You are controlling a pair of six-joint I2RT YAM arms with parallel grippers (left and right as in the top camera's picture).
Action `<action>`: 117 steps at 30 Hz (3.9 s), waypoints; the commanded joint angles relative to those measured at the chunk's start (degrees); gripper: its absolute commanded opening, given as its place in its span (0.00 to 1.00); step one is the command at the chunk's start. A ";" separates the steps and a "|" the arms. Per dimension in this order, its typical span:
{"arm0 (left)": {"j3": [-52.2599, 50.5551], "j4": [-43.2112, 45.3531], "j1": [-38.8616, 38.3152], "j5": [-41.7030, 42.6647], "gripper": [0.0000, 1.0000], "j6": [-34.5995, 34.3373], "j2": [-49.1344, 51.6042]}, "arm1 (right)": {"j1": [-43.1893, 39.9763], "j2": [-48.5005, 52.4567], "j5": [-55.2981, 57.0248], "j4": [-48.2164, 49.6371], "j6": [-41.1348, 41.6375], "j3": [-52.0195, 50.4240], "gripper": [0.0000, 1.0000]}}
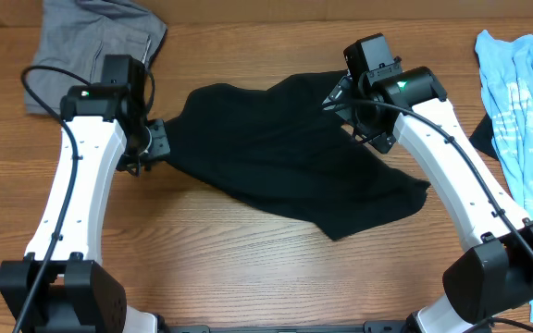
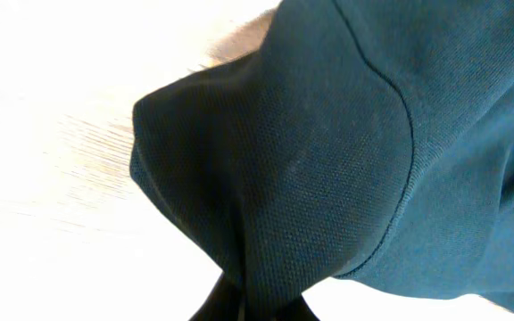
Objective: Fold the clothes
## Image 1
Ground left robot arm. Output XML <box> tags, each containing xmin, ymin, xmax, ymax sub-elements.
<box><xmin>0</xmin><ymin>55</ymin><xmax>170</xmax><ymax>333</ymax></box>

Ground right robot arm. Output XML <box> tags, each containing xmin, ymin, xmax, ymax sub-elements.
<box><xmin>322</xmin><ymin>33</ymin><xmax>533</xmax><ymax>333</ymax></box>

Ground light blue t-shirt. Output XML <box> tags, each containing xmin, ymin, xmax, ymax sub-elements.
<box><xmin>474</xmin><ymin>30</ymin><xmax>533</xmax><ymax>329</ymax></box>

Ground dark garment under blue shirt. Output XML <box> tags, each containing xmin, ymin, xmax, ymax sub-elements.
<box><xmin>469</xmin><ymin>115</ymin><xmax>499</xmax><ymax>160</ymax></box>

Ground black polo shirt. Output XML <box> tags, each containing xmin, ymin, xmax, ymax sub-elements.
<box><xmin>165</xmin><ymin>71</ymin><xmax>429</xmax><ymax>241</ymax></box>

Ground folded grey shorts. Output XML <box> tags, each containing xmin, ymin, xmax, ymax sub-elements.
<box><xmin>24</xmin><ymin>0</ymin><xmax>168</xmax><ymax>116</ymax></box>

